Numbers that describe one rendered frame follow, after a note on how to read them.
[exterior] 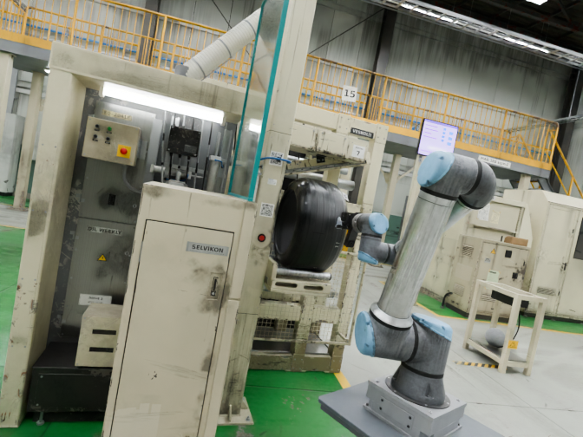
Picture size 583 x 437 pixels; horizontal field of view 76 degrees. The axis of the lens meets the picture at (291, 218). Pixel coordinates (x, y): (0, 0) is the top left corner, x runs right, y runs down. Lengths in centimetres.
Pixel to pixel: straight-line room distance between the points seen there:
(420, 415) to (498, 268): 534
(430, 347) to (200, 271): 84
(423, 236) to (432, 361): 46
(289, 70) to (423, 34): 1187
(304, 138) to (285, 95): 38
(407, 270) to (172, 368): 90
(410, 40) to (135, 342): 1292
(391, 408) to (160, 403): 82
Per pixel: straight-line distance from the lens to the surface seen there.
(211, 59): 240
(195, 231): 136
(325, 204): 202
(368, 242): 161
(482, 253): 642
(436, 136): 620
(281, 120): 212
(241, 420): 243
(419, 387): 147
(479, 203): 131
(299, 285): 211
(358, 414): 151
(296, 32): 226
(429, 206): 120
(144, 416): 160
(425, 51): 1379
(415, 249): 123
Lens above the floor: 131
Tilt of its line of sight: 3 degrees down
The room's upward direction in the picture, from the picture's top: 11 degrees clockwise
